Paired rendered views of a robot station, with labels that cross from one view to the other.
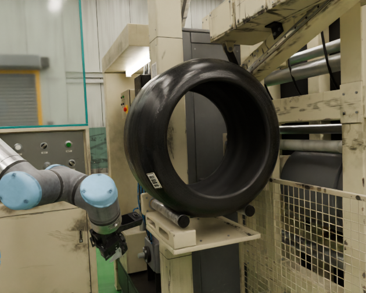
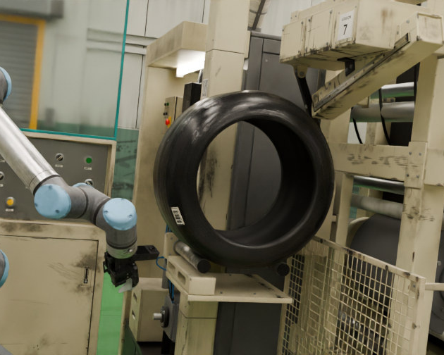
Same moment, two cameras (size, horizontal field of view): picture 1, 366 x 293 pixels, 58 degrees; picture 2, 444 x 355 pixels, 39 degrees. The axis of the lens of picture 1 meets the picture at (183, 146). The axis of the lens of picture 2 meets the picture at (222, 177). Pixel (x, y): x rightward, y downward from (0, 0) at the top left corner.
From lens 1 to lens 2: 0.86 m
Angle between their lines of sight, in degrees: 5
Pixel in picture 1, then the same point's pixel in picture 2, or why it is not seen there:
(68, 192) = (91, 211)
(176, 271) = (194, 334)
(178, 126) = (223, 159)
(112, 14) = not seen: outside the picture
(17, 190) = (51, 201)
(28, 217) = (29, 240)
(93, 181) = (116, 204)
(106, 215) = (122, 239)
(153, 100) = (189, 131)
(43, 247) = (41, 281)
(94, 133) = (120, 138)
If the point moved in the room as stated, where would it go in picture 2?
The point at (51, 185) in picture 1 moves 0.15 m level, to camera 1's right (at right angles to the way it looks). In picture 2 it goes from (78, 201) to (132, 208)
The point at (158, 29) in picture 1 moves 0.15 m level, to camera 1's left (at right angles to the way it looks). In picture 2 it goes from (216, 40) to (177, 36)
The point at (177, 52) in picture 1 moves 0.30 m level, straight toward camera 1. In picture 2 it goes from (235, 70) to (229, 58)
